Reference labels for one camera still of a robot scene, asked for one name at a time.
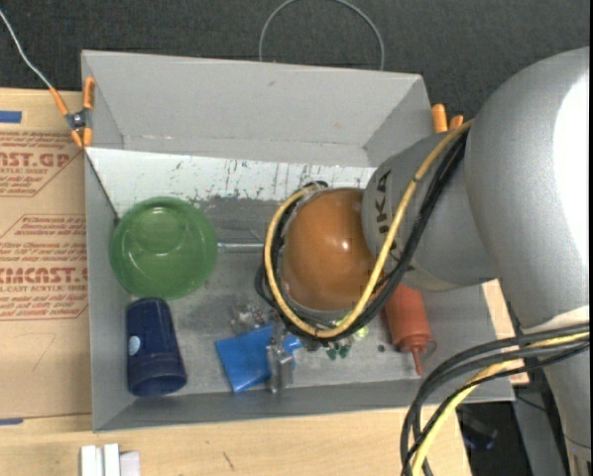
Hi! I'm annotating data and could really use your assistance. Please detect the dark blue cup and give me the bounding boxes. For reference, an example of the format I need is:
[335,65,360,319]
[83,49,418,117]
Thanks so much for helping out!
[125,297,189,399]

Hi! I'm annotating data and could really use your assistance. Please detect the grey metal bin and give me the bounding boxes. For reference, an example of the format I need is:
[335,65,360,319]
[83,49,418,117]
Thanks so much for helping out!
[80,49,519,433]

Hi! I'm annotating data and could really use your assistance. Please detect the brown cardboard board red print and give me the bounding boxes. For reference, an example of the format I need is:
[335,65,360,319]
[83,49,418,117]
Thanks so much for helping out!
[0,85,95,426]

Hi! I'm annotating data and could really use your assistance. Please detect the grey metal rod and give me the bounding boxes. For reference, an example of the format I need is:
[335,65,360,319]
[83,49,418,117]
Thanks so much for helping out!
[216,241,267,253]

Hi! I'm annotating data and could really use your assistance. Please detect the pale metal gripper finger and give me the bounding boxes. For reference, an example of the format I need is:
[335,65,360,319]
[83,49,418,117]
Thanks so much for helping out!
[228,302,279,330]
[265,335,296,396]

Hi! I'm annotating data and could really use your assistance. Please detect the green plastic bowl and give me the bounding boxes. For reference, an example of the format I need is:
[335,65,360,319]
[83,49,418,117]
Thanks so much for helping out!
[108,195,220,301]

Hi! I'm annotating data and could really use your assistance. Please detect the red-brown squeeze bottle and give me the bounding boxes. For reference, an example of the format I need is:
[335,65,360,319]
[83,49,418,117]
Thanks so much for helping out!
[382,282,439,377]

